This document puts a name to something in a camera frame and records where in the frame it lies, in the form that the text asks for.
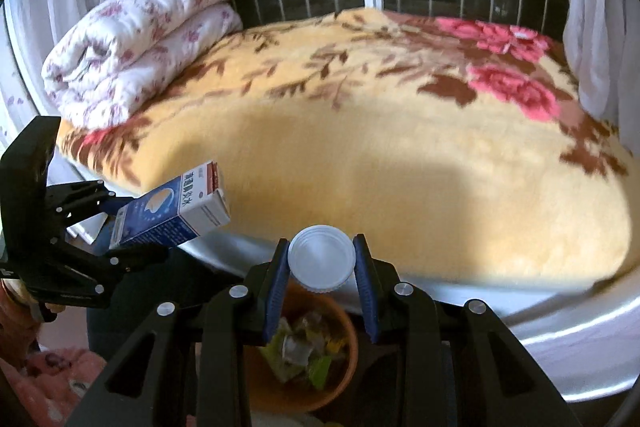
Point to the white floral folded quilt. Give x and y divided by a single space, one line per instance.
140 32

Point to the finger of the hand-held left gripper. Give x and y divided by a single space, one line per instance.
85 277
85 199

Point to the white bed frame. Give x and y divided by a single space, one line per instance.
575 332

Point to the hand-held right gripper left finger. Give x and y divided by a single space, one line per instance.
276 297

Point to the white plastic bottle cap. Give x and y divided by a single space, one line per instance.
322 257

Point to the pink patterned slipper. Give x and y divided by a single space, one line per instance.
55 377

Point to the blue white carton box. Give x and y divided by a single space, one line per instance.
165 217

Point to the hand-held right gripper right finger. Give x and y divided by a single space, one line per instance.
367 297

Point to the orange plastic basin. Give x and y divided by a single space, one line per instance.
280 396

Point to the yellow floral blanket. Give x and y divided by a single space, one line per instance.
400 157

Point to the crumpled wrapper heap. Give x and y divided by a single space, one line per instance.
300 347

